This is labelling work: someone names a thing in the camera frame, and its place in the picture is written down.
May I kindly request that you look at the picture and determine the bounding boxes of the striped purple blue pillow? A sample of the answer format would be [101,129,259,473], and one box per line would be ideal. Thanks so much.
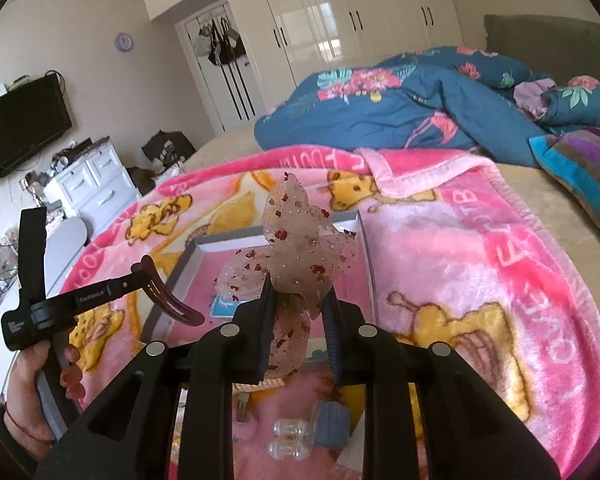
[529,126,600,230]

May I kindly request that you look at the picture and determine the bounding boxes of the grey shallow box tray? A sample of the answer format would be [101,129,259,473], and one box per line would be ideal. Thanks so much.
[137,210,378,346]

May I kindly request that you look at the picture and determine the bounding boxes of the pink cartoon bear blanket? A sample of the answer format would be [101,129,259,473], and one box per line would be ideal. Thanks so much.
[65,145,600,476]

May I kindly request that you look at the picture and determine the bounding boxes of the black wall television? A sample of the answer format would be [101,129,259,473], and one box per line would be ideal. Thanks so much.
[0,70,72,179]

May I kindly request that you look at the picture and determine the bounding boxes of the dark red hair clip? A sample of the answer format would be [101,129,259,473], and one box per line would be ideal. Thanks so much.
[131,255,204,326]

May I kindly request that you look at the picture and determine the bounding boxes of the person's left hand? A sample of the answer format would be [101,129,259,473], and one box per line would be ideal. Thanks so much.
[4,341,85,462]

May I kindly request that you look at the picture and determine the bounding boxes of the bags hanging on door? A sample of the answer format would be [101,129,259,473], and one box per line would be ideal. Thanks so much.
[193,16,247,66]

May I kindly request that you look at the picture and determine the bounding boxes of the dark grey headboard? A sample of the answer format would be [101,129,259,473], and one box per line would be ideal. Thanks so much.
[483,14,600,84]

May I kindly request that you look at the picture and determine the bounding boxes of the blue floral quilt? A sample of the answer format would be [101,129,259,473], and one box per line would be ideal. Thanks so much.
[254,47,600,167]

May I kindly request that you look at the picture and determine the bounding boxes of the white drawer dresser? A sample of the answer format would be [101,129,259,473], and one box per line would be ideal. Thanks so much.
[43,138,140,238]

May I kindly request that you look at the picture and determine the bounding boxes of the round purple wall clock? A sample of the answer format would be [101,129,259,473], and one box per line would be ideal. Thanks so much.
[114,32,134,53]

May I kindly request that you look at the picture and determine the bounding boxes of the beige spiral hair tie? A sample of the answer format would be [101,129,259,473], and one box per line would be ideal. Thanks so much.
[232,376,287,395]

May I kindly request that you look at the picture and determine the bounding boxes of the blue grey small hair clip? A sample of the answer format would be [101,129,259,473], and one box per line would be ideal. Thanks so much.
[311,401,351,450]

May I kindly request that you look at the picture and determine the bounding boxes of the black bag on floor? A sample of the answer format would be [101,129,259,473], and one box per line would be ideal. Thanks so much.
[142,130,196,169]

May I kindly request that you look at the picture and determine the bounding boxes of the pink book with blue label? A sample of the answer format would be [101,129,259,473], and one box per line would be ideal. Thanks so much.
[164,246,376,346]

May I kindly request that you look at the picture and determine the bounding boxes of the pearl ball hair clip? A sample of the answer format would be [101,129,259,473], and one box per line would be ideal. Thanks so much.
[268,418,312,462]

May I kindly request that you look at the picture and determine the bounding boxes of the white glossy wardrobe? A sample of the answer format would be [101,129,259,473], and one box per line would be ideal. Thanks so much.
[144,0,464,106]

